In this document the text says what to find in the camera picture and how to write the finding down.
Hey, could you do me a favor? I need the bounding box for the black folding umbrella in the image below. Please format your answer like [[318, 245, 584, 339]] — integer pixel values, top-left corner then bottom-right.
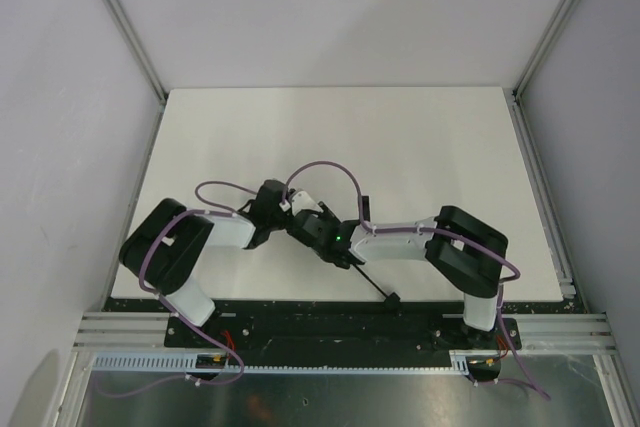
[[353, 195, 401, 313]]

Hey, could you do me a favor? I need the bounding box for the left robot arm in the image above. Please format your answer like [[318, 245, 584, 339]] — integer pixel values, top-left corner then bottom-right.
[[118, 179, 288, 327]]

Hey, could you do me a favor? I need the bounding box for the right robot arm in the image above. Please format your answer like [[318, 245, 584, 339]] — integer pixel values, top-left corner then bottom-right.
[[285, 206, 519, 332]]

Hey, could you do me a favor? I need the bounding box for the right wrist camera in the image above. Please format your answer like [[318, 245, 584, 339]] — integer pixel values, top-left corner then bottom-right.
[[279, 189, 322, 216]]

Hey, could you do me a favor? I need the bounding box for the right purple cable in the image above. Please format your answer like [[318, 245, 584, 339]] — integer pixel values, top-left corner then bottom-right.
[[281, 160, 552, 401]]

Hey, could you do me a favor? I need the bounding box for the purple cable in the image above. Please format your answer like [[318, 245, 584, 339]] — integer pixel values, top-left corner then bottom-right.
[[281, 160, 552, 401], [137, 180, 261, 378]]

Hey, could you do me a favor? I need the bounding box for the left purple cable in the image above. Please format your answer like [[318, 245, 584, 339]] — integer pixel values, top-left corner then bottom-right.
[[137, 180, 261, 378]]

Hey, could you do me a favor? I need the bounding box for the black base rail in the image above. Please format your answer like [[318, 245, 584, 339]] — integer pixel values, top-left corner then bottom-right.
[[104, 296, 521, 367]]

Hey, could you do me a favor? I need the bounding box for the grey cable duct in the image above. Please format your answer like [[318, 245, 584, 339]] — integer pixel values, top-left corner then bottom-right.
[[92, 352, 479, 375]]

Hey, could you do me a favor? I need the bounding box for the left aluminium frame post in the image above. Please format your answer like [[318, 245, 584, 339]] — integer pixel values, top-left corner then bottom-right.
[[73, 0, 168, 101]]

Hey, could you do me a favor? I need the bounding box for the aluminium frame post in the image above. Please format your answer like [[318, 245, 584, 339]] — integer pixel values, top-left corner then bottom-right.
[[73, 0, 168, 101], [514, 0, 611, 98]]

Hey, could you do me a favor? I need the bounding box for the right aluminium frame post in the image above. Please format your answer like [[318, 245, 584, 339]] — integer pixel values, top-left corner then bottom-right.
[[514, 0, 611, 98]]

